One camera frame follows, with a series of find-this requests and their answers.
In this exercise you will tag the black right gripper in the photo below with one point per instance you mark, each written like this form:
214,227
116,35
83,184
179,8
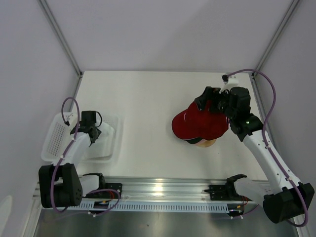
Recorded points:
211,94

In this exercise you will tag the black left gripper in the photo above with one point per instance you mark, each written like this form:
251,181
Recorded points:
99,133

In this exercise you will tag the white cap black logo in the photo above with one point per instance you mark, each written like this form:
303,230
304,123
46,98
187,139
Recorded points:
103,145

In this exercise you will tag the red cap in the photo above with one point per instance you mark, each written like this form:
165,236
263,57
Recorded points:
194,123

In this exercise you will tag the dark green cap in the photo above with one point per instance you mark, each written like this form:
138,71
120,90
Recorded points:
194,141

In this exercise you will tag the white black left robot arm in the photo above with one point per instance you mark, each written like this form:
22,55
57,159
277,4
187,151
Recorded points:
59,183

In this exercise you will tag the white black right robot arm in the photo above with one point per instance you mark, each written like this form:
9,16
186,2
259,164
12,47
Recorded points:
287,196

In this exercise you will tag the white plastic bin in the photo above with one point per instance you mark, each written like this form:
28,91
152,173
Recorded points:
59,136

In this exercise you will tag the wooden hat stand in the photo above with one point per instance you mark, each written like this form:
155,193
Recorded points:
211,142

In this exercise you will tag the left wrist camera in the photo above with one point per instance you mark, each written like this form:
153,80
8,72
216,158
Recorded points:
71,118

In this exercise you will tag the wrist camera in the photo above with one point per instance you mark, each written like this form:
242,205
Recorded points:
229,82
71,118

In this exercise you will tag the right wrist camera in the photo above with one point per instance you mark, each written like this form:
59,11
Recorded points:
229,82

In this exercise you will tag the black left mounting bracket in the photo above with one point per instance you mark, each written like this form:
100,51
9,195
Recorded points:
114,186

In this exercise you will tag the black mounting bracket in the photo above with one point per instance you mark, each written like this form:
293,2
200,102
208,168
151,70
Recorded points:
114,186
217,192

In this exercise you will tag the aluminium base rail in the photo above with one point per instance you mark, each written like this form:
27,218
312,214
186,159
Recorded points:
150,189

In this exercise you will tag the black right mounting bracket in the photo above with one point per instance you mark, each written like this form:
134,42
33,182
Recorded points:
217,192

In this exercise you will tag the white slotted cable duct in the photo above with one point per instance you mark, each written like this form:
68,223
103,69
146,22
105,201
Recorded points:
203,207

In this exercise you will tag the aluminium frame post left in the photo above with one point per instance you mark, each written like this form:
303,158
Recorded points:
48,13

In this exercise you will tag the aluminium frame post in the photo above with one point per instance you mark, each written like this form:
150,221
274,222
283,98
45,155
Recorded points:
48,13
281,27

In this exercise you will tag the aluminium frame post right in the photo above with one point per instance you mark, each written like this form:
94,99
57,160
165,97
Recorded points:
281,27

